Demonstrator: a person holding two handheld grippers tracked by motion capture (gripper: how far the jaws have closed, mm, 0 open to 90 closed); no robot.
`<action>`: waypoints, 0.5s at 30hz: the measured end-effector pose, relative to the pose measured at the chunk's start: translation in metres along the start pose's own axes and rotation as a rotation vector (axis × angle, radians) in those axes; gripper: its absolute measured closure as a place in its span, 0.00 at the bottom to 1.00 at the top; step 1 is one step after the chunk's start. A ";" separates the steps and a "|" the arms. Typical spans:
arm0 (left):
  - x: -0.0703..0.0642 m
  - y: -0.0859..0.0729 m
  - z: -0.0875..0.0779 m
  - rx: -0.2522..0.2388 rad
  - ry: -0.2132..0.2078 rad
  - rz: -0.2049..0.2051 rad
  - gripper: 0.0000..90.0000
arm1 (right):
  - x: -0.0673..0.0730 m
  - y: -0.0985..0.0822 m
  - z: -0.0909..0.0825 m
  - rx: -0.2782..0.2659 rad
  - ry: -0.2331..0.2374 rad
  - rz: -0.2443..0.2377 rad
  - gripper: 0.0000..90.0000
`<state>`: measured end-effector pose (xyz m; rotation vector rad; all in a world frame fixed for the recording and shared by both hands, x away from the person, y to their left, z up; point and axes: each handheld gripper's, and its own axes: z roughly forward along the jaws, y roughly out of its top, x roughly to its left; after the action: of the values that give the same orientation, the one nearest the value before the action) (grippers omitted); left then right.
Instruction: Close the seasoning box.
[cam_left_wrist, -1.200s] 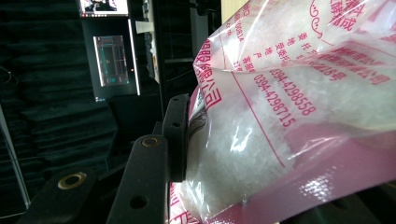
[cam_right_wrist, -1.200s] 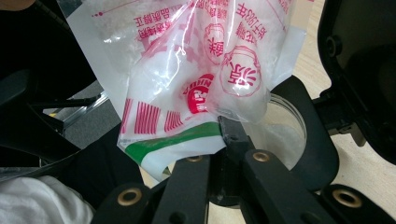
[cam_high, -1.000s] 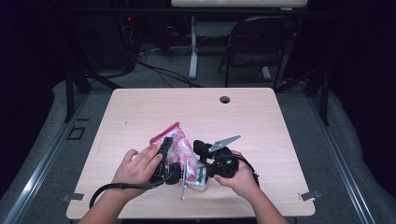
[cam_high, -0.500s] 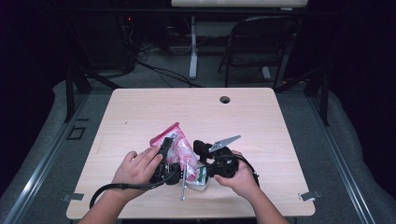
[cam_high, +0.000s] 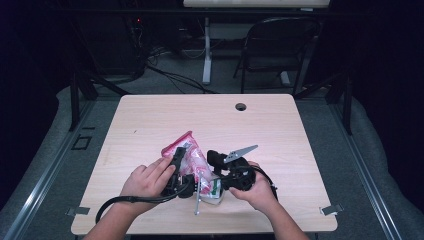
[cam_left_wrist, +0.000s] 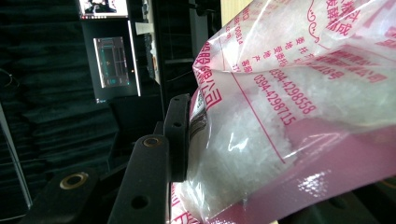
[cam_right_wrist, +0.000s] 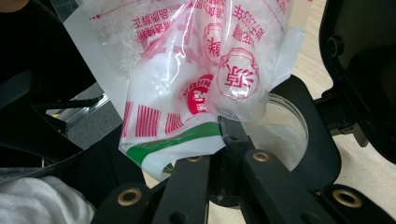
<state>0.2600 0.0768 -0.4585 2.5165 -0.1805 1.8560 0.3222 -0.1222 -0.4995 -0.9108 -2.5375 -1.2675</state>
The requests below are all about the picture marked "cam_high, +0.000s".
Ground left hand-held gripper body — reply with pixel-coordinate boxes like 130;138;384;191
161;171;205;216

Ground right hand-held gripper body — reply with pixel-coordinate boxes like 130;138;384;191
214;144;260;192

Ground pink and white plastic bag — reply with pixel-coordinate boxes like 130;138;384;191
160;130;224;205

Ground person's right hand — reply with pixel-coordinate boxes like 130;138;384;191
228;161;278;215

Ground person's left hand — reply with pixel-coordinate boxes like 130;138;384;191
120;155;178;209

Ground white desk leg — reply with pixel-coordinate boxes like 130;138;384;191
279;70;292;87
201;16;214;86

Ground black folding chair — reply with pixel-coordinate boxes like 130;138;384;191
232;16;320;98

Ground black metal stand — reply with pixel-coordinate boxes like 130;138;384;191
294;70;355;136
67;68;130;133

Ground right hand-held gripper cable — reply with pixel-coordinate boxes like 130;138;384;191
252;165;279;202

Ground hand-held gripper cable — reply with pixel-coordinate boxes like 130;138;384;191
95;184;190;225
252;165;279;202

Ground left hand-held gripper cable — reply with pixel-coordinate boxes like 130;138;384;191
95;184;190;225

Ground black floor cables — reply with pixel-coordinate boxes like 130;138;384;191
145;45;218;95

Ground metal table bracket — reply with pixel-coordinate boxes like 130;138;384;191
65;206;91;217
319;203;345;216

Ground aluminium floor rail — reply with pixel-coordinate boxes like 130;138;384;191
327;99;404;240
2;99;97;240

